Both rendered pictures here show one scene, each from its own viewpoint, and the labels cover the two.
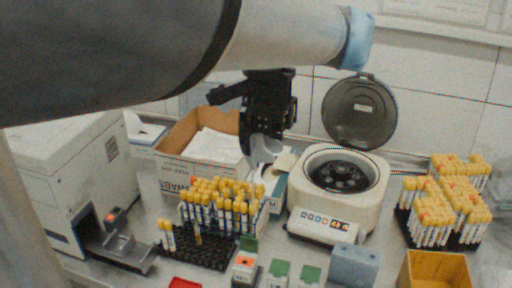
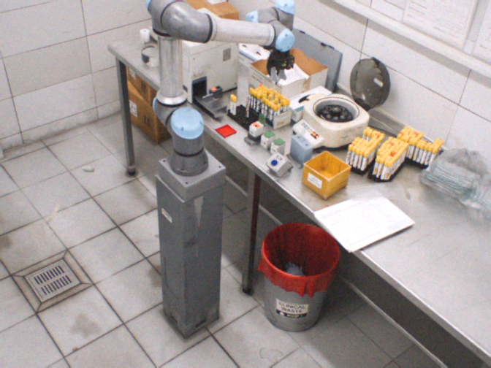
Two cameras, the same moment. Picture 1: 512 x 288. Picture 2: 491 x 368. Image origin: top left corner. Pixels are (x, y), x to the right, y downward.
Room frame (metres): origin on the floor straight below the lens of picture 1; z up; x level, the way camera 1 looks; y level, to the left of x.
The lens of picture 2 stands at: (-1.34, -1.11, 2.47)
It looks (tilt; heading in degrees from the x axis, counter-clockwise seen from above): 40 degrees down; 33
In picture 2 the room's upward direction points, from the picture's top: 3 degrees clockwise
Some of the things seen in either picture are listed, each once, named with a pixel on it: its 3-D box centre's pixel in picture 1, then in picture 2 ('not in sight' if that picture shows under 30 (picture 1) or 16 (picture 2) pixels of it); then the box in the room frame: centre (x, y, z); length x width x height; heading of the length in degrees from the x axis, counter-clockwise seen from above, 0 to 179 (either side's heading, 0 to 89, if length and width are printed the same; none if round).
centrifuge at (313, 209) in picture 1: (337, 191); (330, 122); (0.74, -0.20, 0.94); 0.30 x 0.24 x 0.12; 154
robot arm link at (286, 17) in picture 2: not in sight; (283, 14); (0.58, -0.01, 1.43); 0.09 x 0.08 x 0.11; 154
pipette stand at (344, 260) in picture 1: (353, 268); (301, 150); (0.50, -0.20, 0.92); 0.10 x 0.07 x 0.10; 65
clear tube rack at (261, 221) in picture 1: (224, 214); (268, 109); (0.68, 0.09, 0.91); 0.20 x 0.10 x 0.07; 73
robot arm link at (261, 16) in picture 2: not in sight; (264, 22); (0.48, 0.02, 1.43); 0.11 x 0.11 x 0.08; 64
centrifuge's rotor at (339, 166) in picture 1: (340, 178); (335, 115); (0.76, -0.21, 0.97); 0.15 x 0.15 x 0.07
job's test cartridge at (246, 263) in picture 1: (245, 269); (256, 131); (0.50, 0.03, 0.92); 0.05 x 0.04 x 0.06; 164
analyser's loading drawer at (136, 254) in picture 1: (112, 243); (207, 100); (0.56, 0.34, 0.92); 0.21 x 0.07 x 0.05; 73
